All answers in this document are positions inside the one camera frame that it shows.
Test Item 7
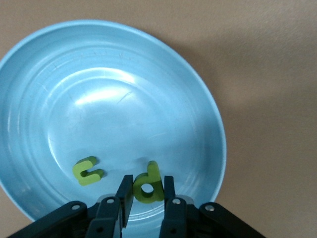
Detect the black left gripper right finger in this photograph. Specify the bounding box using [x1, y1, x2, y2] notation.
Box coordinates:
[158, 175, 267, 238]

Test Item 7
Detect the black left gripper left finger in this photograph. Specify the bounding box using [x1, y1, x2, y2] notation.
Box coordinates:
[0, 175, 133, 238]

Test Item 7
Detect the green lowercase letter p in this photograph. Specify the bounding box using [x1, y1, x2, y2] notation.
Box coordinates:
[132, 160, 165, 204]

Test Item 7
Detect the green lowercase letter n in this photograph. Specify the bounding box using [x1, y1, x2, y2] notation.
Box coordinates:
[72, 156, 105, 186]

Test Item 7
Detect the blue plate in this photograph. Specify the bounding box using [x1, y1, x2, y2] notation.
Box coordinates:
[0, 19, 227, 224]

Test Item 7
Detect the brown table cover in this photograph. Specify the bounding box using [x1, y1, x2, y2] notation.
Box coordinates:
[0, 0, 317, 238]

